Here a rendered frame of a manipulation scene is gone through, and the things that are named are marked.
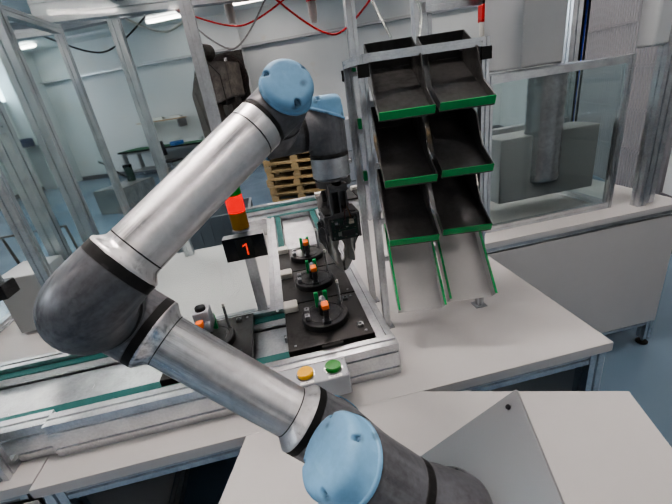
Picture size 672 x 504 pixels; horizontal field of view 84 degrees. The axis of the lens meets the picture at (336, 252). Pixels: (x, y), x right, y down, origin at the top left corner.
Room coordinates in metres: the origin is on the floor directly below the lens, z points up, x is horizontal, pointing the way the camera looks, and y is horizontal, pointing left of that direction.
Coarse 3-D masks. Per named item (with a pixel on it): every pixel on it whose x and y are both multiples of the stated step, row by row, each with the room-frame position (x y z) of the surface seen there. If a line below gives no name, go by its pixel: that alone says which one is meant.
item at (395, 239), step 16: (384, 192) 1.11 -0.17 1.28; (400, 192) 1.10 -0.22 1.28; (416, 192) 1.08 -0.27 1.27; (384, 208) 0.99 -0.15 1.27; (400, 208) 1.03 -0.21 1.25; (416, 208) 1.02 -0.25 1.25; (400, 224) 0.98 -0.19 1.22; (416, 224) 0.97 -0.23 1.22; (432, 224) 0.95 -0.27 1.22; (400, 240) 0.90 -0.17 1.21; (416, 240) 0.90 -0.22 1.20; (432, 240) 0.90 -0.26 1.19
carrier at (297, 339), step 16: (288, 304) 1.03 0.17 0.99; (304, 304) 1.05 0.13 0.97; (320, 304) 0.94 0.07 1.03; (336, 304) 0.99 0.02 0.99; (352, 304) 1.00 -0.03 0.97; (288, 320) 0.97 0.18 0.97; (304, 320) 0.92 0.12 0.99; (320, 320) 0.91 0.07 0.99; (336, 320) 0.90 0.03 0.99; (352, 320) 0.91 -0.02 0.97; (368, 320) 0.90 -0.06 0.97; (288, 336) 0.88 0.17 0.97; (304, 336) 0.87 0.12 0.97; (320, 336) 0.86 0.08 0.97; (336, 336) 0.85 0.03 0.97; (352, 336) 0.84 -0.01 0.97; (368, 336) 0.84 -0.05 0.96; (304, 352) 0.82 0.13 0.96
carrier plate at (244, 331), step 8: (224, 320) 1.02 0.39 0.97; (232, 320) 1.01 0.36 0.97; (248, 320) 1.00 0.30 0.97; (240, 328) 0.96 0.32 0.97; (248, 328) 0.96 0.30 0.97; (240, 336) 0.92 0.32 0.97; (248, 336) 0.91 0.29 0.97; (240, 344) 0.88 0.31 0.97; (248, 344) 0.87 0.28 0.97; (248, 352) 0.84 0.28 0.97; (168, 376) 0.79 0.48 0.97; (168, 384) 0.78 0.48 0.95
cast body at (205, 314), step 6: (198, 306) 0.91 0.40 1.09; (204, 306) 0.91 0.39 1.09; (198, 312) 0.89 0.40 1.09; (204, 312) 0.89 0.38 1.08; (210, 312) 0.92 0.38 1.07; (198, 318) 0.89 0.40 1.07; (204, 318) 0.89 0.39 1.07; (210, 318) 0.90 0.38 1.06; (204, 324) 0.88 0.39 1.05; (210, 324) 0.88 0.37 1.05; (210, 330) 0.88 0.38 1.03
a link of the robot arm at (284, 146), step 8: (304, 120) 0.69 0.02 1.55; (304, 128) 0.69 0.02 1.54; (296, 136) 0.65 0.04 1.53; (304, 136) 0.68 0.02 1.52; (280, 144) 0.64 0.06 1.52; (288, 144) 0.65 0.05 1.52; (296, 144) 0.68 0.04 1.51; (304, 144) 0.69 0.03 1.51; (272, 152) 0.67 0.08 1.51; (280, 152) 0.67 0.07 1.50; (288, 152) 0.69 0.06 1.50; (296, 152) 0.70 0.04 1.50
